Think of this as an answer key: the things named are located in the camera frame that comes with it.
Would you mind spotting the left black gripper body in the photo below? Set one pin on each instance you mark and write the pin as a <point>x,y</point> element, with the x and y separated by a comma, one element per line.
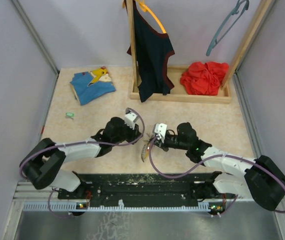
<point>128,133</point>

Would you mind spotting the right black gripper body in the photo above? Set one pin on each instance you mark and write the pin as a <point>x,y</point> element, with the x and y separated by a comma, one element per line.
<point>172,141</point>

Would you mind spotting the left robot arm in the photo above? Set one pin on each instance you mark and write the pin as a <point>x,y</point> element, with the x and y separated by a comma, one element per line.
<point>43,165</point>

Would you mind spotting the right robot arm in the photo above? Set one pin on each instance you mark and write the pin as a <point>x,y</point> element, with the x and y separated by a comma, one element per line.
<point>256,178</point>

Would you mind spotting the wooden clothes rack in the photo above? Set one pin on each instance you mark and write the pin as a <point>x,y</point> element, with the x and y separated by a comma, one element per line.
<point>178,94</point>

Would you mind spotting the green key tag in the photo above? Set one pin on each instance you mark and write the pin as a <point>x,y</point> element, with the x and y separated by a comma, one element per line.
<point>69,115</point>

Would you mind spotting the blue pikachu shirt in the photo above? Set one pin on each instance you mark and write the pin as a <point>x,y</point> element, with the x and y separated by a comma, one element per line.
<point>90,85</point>

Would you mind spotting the red crumpled cloth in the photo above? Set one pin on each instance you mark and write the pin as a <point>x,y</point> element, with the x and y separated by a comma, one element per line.
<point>204,79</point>

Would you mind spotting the dark navy tank top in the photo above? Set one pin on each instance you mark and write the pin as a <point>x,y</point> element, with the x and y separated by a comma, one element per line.
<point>153,50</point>

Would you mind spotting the orange clothes hanger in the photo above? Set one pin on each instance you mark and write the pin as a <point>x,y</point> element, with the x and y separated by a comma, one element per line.
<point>145,8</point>

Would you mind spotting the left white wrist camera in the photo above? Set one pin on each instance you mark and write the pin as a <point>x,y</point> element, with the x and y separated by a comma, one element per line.
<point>130,119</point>

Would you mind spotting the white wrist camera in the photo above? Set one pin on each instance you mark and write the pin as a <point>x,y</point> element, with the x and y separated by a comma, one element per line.
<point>159,131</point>
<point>130,119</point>

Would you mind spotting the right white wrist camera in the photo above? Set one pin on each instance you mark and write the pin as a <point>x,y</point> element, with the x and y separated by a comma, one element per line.
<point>159,131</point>

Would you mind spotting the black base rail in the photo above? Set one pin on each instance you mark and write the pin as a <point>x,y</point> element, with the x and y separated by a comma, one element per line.
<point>145,190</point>

